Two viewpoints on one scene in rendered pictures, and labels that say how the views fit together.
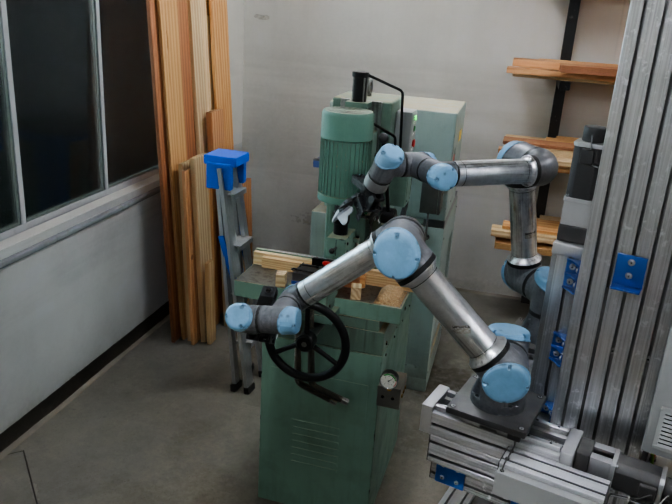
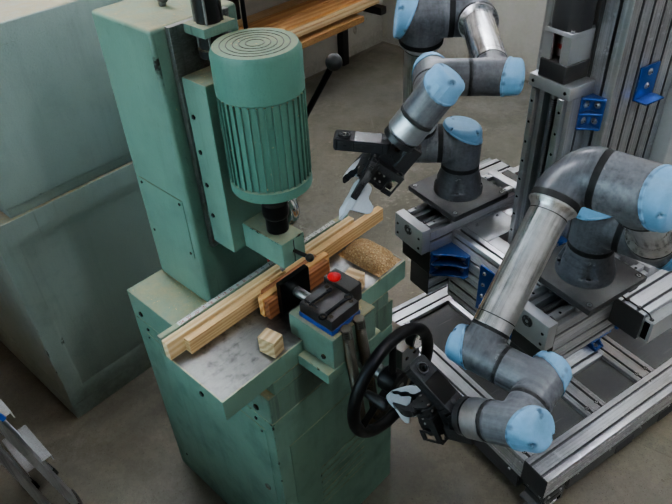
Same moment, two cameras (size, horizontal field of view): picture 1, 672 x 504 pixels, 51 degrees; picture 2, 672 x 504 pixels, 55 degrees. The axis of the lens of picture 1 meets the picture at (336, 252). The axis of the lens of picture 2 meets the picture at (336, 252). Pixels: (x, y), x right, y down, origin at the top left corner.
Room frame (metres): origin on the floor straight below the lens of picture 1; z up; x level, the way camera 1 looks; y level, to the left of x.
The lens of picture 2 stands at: (1.64, 0.95, 1.94)
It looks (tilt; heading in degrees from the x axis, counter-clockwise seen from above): 38 degrees down; 300
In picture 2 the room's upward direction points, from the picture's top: 3 degrees counter-clockwise
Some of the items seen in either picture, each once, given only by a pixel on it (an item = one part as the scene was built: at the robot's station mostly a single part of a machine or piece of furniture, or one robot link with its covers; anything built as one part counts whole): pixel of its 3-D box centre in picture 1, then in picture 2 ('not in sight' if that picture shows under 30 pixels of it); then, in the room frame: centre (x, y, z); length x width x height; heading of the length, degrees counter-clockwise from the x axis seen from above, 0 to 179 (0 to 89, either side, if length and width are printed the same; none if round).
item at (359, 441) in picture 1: (336, 393); (274, 401); (2.46, -0.04, 0.36); 0.58 x 0.45 x 0.71; 165
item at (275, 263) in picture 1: (347, 275); (295, 271); (2.34, -0.05, 0.92); 0.65 x 0.02 x 0.04; 75
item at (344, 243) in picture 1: (341, 244); (274, 240); (2.36, -0.02, 1.03); 0.14 x 0.07 x 0.09; 165
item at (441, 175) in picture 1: (497, 172); (483, 39); (2.04, -0.46, 1.40); 0.49 x 0.11 x 0.12; 114
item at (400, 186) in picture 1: (398, 183); not in sight; (2.51, -0.21, 1.23); 0.09 x 0.08 x 0.15; 165
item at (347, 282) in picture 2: (315, 273); (334, 299); (2.16, 0.06, 0.99); 0.13 x 0.11 x 0.06; 75
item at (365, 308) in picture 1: (319, 295); (307, 321); (2.25, 0.05, 0.87); 0.61 x 0.30 x 0.06; 75
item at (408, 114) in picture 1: (405, 131); not in sight; (2.62, -0.23, 1.40); 0.10 x 0.06 x 0.16; 165
